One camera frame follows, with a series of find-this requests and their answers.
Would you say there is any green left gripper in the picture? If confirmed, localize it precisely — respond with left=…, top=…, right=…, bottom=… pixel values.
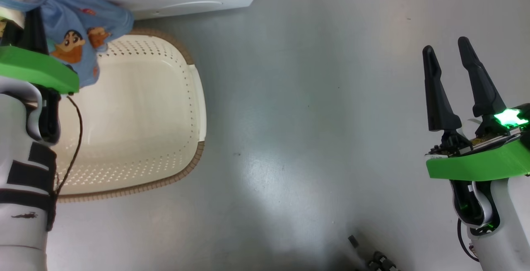
left=0, top=9, right=80, bottom=94

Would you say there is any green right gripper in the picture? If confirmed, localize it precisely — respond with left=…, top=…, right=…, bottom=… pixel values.
left=422, top=36, right=530, bottom=181

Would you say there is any blue cartoon print garment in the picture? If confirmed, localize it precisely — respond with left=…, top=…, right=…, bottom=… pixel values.
left=0, top=0, right=135, bottom=88

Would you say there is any cream perforated laundry basket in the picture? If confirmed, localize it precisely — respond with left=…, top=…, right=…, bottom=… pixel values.
left=50, top=29, right=207, bottom=203

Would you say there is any round white filter cover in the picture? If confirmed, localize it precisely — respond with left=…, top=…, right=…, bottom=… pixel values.
left=151, top=0, right=224, bottom=17

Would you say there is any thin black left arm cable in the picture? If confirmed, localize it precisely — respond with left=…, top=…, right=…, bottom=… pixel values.
left=53, top=95, right=84, bottom=199

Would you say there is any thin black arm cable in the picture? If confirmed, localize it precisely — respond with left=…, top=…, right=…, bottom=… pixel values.
left=457, top=219, right=481, bottom=263
left=53, top=95, right=84, bottom=199

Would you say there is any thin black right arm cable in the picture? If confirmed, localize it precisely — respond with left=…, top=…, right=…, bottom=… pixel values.
left=457, top=219, right=481, bottom=263

